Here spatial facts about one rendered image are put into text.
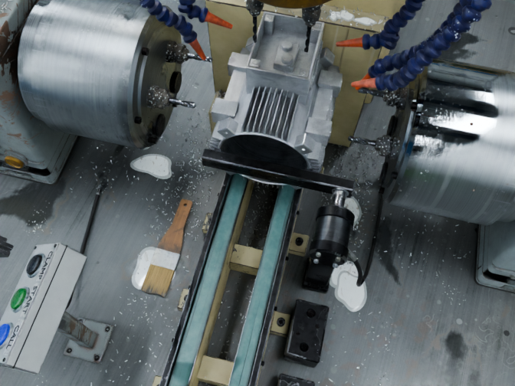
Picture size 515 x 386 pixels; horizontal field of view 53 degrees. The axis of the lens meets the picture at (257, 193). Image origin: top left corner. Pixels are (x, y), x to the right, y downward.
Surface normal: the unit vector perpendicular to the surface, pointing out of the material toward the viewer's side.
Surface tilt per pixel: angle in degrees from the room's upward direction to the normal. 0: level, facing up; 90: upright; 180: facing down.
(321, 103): 0
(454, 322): 0
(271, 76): 90
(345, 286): 0
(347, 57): 90
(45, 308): 51
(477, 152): 39
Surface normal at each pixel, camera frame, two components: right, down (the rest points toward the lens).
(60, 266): 0.76, -0.11
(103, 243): 0.01, -0.44
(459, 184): -0.22, 0.61
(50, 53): -0.12, 0.08
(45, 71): -0.17, 0.33
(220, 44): -0.24, 0.87
